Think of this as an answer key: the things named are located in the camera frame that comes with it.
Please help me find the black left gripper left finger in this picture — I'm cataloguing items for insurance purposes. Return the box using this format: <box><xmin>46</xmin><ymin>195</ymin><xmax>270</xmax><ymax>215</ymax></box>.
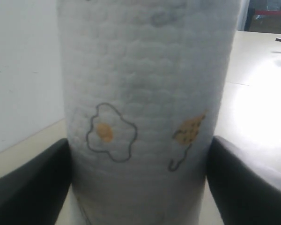
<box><xmin>0</xmin><ymin>138</ymin><xmax>72</xmax><ymax>225</ymax></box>

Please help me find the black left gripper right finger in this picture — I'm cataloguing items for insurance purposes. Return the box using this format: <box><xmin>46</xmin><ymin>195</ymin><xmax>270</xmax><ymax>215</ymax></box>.
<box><xmin>206</xmin><ymin>136</ymin><xmax>281</xmax><ymax>225</ymax></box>

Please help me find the printed white paper towel roll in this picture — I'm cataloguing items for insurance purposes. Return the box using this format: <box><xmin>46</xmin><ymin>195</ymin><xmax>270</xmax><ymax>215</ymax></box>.
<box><xmin>57</xmin><ymin>0</ymin><xmax>241</xmax><ymax>225</ymax></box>

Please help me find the dark equipment in background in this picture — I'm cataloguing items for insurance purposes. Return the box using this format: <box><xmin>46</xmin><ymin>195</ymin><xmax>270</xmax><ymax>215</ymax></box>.
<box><xmin>244</xmin><ymin>0</ymin><xmax>281</xmax><ymax>34</ymax></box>

